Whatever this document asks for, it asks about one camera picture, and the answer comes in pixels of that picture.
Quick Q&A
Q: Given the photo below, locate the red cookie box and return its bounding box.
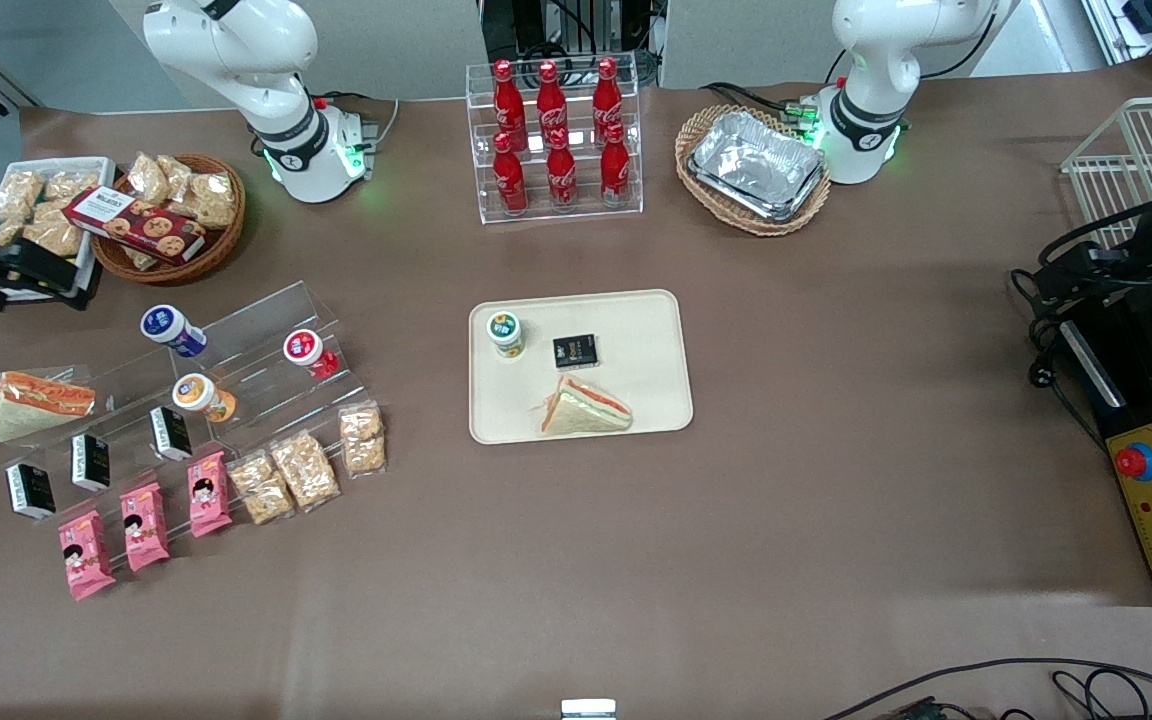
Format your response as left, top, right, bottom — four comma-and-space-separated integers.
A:
63, 185, 208, 267

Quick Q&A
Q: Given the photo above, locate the long black cable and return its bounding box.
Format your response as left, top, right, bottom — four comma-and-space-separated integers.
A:
821, 657, 1152, 720

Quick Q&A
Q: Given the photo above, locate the green lid yogurt cup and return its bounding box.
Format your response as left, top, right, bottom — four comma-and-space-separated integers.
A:
486, 310, 527, 360

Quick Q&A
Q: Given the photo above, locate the looped black cable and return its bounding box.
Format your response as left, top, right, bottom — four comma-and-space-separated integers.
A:
1050, 668, 1152, 720

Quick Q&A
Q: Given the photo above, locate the black machine with yellow panel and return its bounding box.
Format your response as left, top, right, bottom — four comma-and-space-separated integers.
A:
1056, 290, 1152, 607

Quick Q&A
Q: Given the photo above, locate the thin grey cable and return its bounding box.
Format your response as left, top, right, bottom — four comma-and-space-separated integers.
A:
336, 95, 403, 151

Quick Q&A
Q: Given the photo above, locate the red gum bottle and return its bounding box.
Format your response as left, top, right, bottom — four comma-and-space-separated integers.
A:
283, 328, 340, 381

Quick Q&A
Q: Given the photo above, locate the pink snack pack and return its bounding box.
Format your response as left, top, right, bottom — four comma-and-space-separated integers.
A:
186, 450, 234, 539
119, 482, 172, 574
58, 510, 118, 602

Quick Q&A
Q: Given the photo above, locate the beige plastic tray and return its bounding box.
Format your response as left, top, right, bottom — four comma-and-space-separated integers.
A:
468, 289, 694, 445

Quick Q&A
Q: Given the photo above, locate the round wicker basket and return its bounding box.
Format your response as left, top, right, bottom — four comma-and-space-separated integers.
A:
91, 153, 247, 286

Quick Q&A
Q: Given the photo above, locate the clear acrylic stepped stand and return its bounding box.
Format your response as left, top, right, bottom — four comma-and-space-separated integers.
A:
0, 280, 369, 546

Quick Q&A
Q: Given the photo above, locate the clear acrylic bottle rack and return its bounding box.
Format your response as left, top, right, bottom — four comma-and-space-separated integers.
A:
465, 52, 645, 226

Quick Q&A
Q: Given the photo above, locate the red cola bottle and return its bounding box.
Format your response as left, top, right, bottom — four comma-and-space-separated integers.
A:
591, 57, 628, 141
545, 128, 580, 212
492, 60, 528, 151
492, 132, 530, 216
598, 122, 633, 207
536, 60, 570, 146

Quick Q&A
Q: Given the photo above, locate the blue gum bottle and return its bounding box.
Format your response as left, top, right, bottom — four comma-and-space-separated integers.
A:
140, 304, 209, 359

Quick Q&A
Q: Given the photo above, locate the silver metal bar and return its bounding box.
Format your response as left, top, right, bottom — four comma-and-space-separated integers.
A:
1060, 319, 1128, 408

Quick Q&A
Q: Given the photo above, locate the black power cable with plug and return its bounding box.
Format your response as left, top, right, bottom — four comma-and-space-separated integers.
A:
1010, 268, 1109, 453

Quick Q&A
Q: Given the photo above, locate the oval wicker basket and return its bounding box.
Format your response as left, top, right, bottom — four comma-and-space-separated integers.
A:
674, 104, 832, 238

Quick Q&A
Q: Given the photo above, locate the aluminium foil tray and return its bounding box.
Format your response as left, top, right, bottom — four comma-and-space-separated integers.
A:
688, 110, 827, 213

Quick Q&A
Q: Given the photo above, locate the brown table cover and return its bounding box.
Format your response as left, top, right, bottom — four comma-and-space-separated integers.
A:
0, 55, 1152, 720

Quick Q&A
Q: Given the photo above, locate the black arm base cable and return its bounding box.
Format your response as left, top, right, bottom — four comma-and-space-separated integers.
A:
701, 80, 842, 131

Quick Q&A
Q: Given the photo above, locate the orange gum bottle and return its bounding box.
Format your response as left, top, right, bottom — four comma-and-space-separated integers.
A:
172, 373, 237, 424

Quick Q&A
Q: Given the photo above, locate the black cable bundle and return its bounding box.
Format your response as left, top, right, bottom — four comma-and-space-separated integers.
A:
1011, 180, 1152, 336

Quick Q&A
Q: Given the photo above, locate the black equipment rack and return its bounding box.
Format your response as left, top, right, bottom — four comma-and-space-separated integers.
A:
481, 0, 663, 87

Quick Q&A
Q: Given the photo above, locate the white wire basket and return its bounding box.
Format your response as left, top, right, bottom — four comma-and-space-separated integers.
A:
1060, 95, 1152, 251

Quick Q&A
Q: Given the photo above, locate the wrapped triangle sandwich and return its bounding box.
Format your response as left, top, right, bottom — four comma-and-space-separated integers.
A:
0, 370, 97, 444
539, 375, 634, 437

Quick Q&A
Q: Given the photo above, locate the white rectangular snack tray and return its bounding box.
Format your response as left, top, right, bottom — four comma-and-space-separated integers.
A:
0, 157, 118, 304

